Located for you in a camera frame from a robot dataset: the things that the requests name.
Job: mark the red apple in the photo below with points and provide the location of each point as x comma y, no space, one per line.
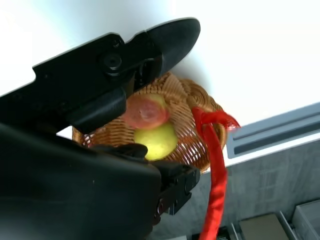
147,112

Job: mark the yellow-green apple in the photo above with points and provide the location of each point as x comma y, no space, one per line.
157,142

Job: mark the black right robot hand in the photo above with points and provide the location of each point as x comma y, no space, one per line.
75,190

